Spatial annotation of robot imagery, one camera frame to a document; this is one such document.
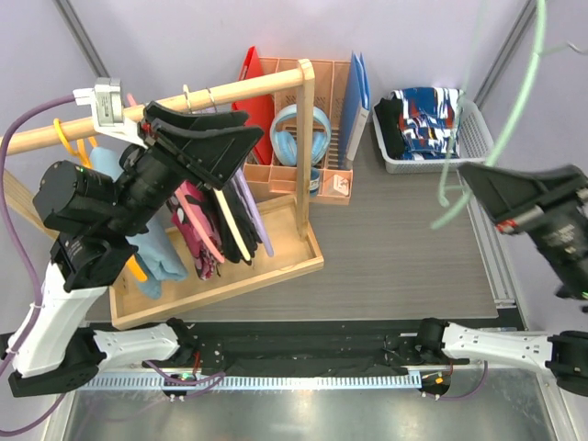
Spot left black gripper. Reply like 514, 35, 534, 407
104, 102, 263, 238

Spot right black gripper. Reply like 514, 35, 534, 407
448, 159, 588, 297

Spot lilac plastic hanger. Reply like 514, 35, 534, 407
225, 163, 275, 257

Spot blue patterned garment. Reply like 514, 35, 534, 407
390, 87, 461, 160

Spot black trousers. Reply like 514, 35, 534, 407
375, 97, 405, 160

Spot mint green hanger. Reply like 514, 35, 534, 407
430, 1, 587, 231

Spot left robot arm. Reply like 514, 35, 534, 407
1, 102, 263, 398

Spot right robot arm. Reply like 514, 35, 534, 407
413, 163, 587, 397

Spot yellow hanger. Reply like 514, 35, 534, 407
52, 118, 148, 284

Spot red folder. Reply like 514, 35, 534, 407
231, 45, 277, 164

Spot white plastic basket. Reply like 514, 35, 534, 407
372, 98, 493, 175

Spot light blue headphones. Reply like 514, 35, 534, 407
268, 104, 333, 167

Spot black garment on rack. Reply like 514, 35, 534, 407
209, 183, 262, 266

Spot pink floral garment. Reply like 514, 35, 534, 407
169, 181, 226, 281

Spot light blue garment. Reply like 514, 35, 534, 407
90, 146, 188, 300

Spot wooden clothes rack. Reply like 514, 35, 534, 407
1, 60, 323, 330

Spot blue folder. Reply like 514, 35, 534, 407
338, 52, 371, 169

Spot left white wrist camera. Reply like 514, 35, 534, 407
73, 77, 145, 148

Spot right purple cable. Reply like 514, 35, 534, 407
422, 360, 489, 403

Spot purple cable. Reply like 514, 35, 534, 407
0, 94, 226, 435
422, 360, 489, 403

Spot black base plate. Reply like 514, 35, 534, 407
86, 316, 525, 379

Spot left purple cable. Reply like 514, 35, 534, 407
0, 94, 226, 435

